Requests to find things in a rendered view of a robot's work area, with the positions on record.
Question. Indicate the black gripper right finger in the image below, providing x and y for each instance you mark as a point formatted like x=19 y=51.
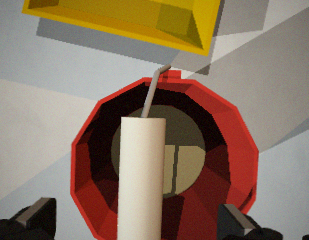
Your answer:
x=233 y=225

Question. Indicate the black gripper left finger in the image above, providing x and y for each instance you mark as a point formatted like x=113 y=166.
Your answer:
x=41 y=215

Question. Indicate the yellow shallow tray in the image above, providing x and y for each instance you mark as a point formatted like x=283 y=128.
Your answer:
x=181 y=24

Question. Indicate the red pail with handle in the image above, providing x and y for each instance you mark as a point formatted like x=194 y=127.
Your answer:
x=150 y=140

